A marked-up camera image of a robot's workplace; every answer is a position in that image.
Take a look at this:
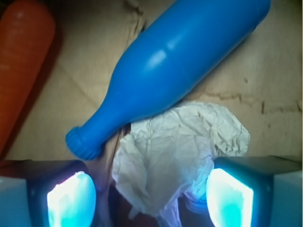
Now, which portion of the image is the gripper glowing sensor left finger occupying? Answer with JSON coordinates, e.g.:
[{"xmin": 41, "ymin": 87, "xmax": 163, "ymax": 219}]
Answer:
[{"xmin": 0, "ymin": 160, "xmax": 97, "ymax": 227}]

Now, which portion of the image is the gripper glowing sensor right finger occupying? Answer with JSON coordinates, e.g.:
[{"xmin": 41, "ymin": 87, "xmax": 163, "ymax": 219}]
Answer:
[{"xmin": 206, "ymin": 156, "xmax": 303, "ymax": 227}]

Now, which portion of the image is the white paper ball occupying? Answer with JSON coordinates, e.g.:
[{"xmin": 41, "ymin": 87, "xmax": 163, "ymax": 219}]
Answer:
[{"xmin": 112, "ymin": 102, "xmax": 250, "ymax": 227}]

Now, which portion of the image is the brown paper bag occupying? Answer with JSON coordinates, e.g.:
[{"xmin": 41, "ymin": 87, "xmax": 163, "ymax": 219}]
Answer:
[{"xmin": 0, "ymin": 0, "xmax": 303, "ymax": 227}]

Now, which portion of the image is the orange toy carrot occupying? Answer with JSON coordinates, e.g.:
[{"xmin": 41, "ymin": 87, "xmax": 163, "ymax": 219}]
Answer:
[{"xmin": 0, "ymin": 0, "xmax": 56, "ymax": 158}]

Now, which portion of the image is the blue plastic bottle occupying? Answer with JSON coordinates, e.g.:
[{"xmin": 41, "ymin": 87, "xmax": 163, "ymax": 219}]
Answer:
[{"xmin": 65, "ymin": 0, "xmax": 270, "ymax": 160}]

